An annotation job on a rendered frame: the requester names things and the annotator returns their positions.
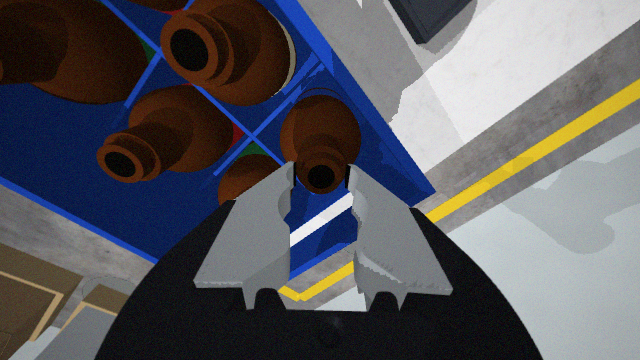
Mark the dark blue box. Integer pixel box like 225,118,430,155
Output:
0,0,436,281

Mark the brown bottle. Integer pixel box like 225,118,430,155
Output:
96,83,245,183
126,0,188,15
217,140,282,206
279,87,361,194
160,0,297,106
0,0,156,105

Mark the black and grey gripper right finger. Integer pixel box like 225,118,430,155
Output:
345,164,544,360

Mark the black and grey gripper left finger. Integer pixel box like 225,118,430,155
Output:
94,161,296,360

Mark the dark grey square tray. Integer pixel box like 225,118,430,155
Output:
388,0,472,45

